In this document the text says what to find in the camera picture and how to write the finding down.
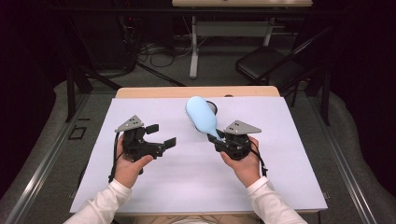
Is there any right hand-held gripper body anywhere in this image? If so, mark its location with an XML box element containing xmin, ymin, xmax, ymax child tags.
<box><xmin>214</xmin><ymin>119</ymin><xmax>262</xmax><ymax>161</ymax></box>

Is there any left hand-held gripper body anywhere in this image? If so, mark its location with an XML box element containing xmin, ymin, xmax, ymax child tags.
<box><xmin>114</xmin><ymin>115</ymin><xmax>166</xmax><ymax>163</ymax></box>

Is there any black mesh cup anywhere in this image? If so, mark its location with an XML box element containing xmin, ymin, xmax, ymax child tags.
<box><xmin>205</xmin><ymin>100</ymin><xmax>219</xmax><ymax>117</ymax></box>

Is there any light blue hairbrush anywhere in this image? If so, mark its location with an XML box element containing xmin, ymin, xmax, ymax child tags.
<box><xmin>185</xmin><ymin>95</ymin><xmax>223</xmax><ymax>143</ymax></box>

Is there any person's right hand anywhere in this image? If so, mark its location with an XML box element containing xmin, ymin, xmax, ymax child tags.
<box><xmin>219</xmin><ymin>135</ymin><xmax>262</xmax><ymax>189</ymax></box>

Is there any person's left hand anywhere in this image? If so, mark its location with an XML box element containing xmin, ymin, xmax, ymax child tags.
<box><xmin>113</xmin><ymin>133</ymin><xmax>154</xmax><ymax>189</ymax></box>

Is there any white table sheet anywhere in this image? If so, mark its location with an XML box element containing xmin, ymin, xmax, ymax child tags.
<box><xmin>69</xmin><ymin>96</ymin><xmax>329</xmax><ymax>215</ymax></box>

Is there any person's torso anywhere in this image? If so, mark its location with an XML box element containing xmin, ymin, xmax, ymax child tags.
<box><xmin>132</xmin><ymin>214</ymin><xmax>261</xmax><ymax>224</ymax></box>

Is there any black metal stand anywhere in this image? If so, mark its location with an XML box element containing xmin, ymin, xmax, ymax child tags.
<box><xmin>304</xmin><ymin>62</ymin><xmax>332</xmax><ymax>127</ymax></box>
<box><xmin>64</xmin><ymin>62</ymin><xmax>124</xmax><ymax>123</ymax></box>

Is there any black folding chair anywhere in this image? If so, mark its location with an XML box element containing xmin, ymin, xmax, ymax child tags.
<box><xmin>234</xmin><ymin>26</ymin><xmax>334</xmax><ymax>108</ymax></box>

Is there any white-legged desk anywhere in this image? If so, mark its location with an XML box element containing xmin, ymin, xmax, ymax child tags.
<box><xmin>171</xmin><ymin>0</ymin><xmax>314</xmax><ymax>79</ymax></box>

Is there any dark equipment box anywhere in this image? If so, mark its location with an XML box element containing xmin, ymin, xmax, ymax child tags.
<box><xmin>73</xmin><ymin>12</ymin><xmax>138</xmax><ymax>71</ymax></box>

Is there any black horizontal bar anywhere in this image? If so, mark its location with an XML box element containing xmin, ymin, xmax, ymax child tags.
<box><xmin>46</xmin><ymin>7</ymin><xmax>344</xmax><ymax>14</ymax></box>

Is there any right hand-held gripper cable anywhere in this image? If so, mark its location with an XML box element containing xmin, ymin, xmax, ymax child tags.
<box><xmin>236</xmin><ymin>139</ymin><xmax>269</xmax><ymax>177</ymax></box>

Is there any hand-held gripper cable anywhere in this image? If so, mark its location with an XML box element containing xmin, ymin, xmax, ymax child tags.
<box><xmin>107</xmin><ymin>132</ymin><xmax>124</xmax><ymax>184</ymax></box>
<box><xmin>236</xmin><ymin>139</ymin><xmax>269</xmax><ymax>177</ymax></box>

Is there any left hand-held gripper cable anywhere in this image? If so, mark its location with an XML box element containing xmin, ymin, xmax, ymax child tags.
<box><xmin>107</xmin><ymin>132</ymin><xmax>124</xmax><ymax>184</ymax></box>

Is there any thick black floor cable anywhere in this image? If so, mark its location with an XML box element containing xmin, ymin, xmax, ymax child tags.
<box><xmin>136</xmin><ymin>63</ymin><xmax>187</xmax><ymax>88</ymax></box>

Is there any bundle of floor cables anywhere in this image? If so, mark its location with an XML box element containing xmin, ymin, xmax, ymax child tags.
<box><xmin>136</xmin><ymin>40</ymin><xmax>194</xmax><ymax>69</ymax></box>

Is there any metal floor rail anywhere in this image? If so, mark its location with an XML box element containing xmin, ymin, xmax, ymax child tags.
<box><xmin>306</xmin><ymin>96</ymin><xmax>377</xmax><ymax>224</ymax></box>
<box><xmin>6</xmin><ymin>92</ymin><xmax>92</xmax><ymax>224</ymax></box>

